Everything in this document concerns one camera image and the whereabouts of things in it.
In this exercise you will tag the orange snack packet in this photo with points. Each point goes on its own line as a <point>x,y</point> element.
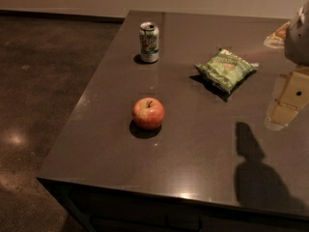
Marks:
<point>277,38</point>

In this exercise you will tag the green white 7up can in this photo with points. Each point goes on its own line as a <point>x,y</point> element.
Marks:
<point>149,42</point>

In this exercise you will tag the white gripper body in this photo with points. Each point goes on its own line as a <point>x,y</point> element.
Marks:
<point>297,41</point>

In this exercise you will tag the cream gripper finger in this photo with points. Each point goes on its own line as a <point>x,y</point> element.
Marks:
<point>295,95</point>
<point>275,112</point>

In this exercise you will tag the green chip bag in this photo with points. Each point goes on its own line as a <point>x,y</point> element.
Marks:
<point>225,70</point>

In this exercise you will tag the dark cabinet drawer front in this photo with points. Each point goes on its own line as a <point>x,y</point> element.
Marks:
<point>112,210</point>

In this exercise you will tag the red yellow apple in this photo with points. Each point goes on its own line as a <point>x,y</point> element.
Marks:
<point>148,114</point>

